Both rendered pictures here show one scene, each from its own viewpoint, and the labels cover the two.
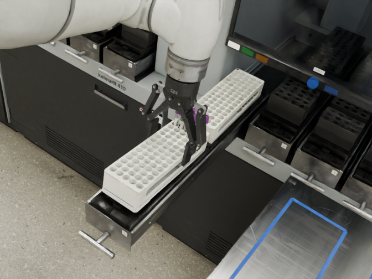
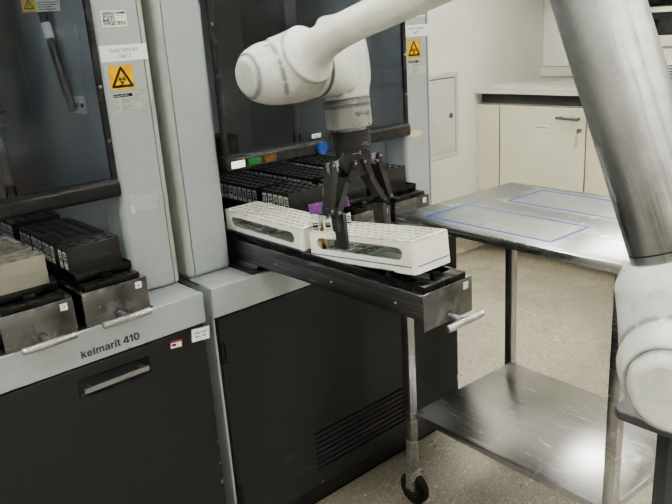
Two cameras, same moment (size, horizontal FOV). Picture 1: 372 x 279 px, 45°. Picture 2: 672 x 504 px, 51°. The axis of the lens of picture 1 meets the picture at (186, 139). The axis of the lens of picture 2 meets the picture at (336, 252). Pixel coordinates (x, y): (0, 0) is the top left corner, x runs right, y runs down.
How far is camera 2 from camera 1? 1.41 m
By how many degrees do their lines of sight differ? 62
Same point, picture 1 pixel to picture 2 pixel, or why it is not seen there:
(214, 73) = (219, 224)
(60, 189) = not seen: outside the picture
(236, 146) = not seen: hidden behind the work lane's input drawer
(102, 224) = (442, 308)
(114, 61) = (108, 301)
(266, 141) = not seen: hidden behind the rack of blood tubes
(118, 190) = (431, 251)
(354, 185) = (401, 209)
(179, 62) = (364, 103)
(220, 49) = (215, 188)
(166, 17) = (346, 58)
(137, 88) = (158, 313)
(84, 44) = (39, 321)
